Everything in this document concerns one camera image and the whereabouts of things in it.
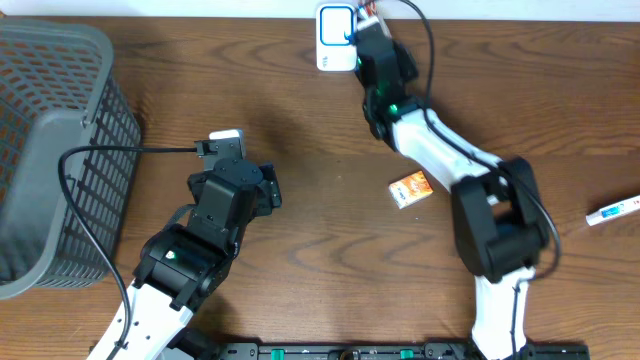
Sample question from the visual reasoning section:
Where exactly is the small orange white box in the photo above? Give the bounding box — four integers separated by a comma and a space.
388, 171, 433, 209

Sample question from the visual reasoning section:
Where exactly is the white blue tube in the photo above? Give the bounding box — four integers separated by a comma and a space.
585, 195, 640, 226

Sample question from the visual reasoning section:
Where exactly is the orange snack bar wrapper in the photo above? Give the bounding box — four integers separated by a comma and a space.
356, 0, 391, 38

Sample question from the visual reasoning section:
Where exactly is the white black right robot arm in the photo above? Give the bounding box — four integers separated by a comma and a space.
352, 24, 550, 359

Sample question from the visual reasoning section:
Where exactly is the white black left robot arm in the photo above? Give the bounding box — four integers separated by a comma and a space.
89, 158, 282, 359

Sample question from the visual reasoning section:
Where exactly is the grey plastic mesh basket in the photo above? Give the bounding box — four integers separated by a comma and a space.
1, 18, 142, 299

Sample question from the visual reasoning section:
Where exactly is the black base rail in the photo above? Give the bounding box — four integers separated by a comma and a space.
169, 327, 591, 360

